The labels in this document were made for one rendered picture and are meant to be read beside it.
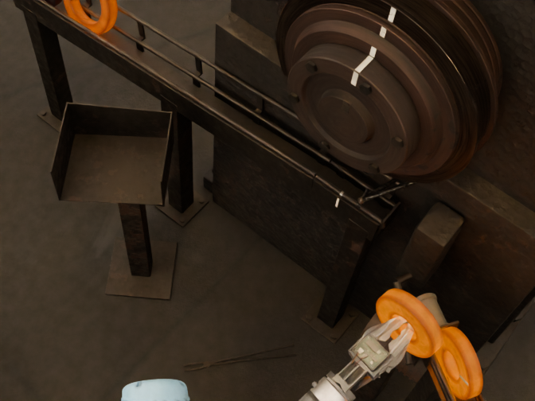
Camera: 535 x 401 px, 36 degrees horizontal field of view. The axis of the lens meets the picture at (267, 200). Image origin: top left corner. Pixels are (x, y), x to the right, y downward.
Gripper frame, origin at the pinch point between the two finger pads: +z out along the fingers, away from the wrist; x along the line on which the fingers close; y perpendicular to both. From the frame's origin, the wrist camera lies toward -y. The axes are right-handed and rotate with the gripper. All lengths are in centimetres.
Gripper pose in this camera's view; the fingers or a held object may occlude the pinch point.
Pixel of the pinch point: (410, 320)
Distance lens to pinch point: 169.3
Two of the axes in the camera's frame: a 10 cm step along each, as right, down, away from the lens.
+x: -6.7, -6.7, 3.1
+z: 7.3, -6.7, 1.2
